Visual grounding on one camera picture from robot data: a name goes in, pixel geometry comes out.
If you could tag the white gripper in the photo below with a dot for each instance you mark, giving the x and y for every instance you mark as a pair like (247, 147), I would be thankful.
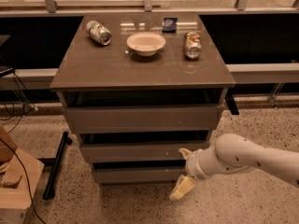
(193, 165)

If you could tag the grey bottom drawer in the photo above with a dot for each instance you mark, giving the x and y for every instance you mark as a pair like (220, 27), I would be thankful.
(143, 175)

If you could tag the grey drawer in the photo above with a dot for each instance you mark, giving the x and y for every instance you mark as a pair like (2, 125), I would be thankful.
(138, 152)
(143, 119)
(143, 175)

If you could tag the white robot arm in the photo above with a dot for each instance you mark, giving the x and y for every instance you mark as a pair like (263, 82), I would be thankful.
(232, 154)

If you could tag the grey top drawer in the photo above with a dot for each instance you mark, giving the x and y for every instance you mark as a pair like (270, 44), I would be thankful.
(143, 119)

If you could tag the grey middle drawer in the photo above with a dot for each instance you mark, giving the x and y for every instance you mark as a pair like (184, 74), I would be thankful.
(138, 152)

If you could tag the grey drawer cabinet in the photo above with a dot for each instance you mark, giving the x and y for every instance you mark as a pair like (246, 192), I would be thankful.
(116, 76)

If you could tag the crushed silver can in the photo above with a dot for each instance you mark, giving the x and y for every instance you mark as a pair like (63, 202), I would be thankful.
(192, 45)

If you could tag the black metal stand leg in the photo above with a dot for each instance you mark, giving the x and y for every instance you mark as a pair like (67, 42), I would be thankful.
(49, 192)

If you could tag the white bowl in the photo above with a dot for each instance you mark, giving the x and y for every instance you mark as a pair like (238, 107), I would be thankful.
(145, 43)

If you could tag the blue snack packet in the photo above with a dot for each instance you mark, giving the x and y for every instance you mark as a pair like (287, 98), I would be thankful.
(170, 25)

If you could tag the green soda can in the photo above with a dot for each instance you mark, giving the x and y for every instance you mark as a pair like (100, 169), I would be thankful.
(98, 32)

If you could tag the cardboard box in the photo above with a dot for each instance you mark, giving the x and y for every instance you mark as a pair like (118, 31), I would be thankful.
(21, 172)

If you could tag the metal window frame rail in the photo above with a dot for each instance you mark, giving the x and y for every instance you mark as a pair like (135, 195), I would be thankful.
(149, 3)

